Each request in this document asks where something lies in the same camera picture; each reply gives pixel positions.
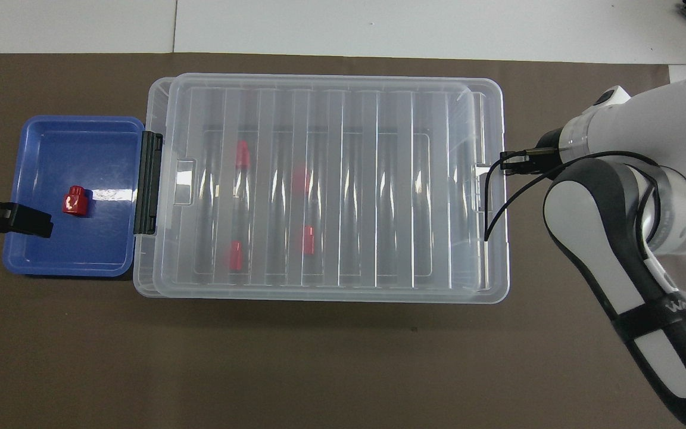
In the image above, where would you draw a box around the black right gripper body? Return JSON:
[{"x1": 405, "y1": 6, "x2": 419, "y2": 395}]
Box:
[{"x1": 535, "y1": 127, "x2": 565, "y2": 163}]

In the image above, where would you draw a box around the clear ribbed plastic lid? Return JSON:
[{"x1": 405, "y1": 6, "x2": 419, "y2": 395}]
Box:
[{"x1": 152, "y1": 73, "x2": 510, "y2": 304}]

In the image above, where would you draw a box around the blue plastic tray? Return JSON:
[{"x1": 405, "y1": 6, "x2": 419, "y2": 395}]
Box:
[{"x1": 2, "y1": 115, "x2": 145, "y2": 278}]

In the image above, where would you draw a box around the clear plastic storage box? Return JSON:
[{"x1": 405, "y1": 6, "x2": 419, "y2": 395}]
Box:
[{"x1": 133, "y1": 76, "x2": 498, "y2": 297}]

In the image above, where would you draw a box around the brown paper table mat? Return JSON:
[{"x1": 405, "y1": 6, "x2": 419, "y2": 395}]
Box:
[{"x1": 0, "y1": 52, "x2": 686, "y2": 429}]

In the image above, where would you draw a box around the black box latch handle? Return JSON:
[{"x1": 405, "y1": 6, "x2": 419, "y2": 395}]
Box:
[{"x1": 133, "y1": 131, "x2": 164, "y2": 235}]

